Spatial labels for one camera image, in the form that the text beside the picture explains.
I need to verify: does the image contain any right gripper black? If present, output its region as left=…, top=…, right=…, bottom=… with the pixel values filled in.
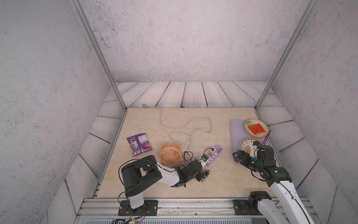
left=233, top=149, right=263, bottom=173

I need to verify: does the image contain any purple power strip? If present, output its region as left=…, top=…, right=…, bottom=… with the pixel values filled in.
left=205, top=145, right=223, bottom=166

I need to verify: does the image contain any pink USB plug adapter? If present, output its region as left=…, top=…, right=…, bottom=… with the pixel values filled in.
left=209, top=147, right=217, bottom=155

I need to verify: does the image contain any black fan cable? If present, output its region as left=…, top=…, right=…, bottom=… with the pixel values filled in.
left=178, top=147, right=213, bottom=169

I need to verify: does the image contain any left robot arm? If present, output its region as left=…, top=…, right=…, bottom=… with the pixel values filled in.
left=118, top=154, right=209, bottom=210

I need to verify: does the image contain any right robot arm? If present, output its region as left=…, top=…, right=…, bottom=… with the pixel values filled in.
left=233, top=141, right=314, bottom=224

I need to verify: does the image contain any orange desk fan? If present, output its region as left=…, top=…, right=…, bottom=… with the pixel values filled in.
left=159, top=142, right=182, bottom=164

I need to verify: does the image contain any patterned plate with bread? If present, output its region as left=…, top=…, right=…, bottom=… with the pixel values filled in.
left=239, top=138, right=263, bottom=153

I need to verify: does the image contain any lavender tray mat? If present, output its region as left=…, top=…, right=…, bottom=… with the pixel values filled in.
left=230, top=119, right=276, bottom=170

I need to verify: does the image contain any plate with red food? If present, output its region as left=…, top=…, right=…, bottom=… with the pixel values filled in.
left=244, top=119, right=269, bottom=138

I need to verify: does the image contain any red food piece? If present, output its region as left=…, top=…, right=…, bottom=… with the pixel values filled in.
left=248, top=123, right=266, bottom=135

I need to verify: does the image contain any purple snack bag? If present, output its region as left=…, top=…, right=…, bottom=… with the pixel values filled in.
left=127, top=133, right=153, bottom=157

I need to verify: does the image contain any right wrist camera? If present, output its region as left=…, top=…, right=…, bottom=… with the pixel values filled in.
left=249, top=141, right=260, bottom=158

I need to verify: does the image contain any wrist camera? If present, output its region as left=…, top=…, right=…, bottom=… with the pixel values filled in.
left=200, top=155, right=209, bottom=163
left=249, top=141, right=260, bottom=158

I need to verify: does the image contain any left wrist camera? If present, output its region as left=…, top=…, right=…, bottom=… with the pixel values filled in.
left=200, top=155, right=209, bottom=163

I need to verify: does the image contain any grey power strip cord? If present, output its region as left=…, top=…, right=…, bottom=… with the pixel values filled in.
left=142, top=104, right=212, bottom=153

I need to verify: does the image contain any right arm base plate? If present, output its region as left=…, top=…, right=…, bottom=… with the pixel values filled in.
left=233, top=199, right=262, bottom=216

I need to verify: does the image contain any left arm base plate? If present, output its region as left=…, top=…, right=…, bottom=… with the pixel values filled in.
left=118, top=200, right=158, bottom=217

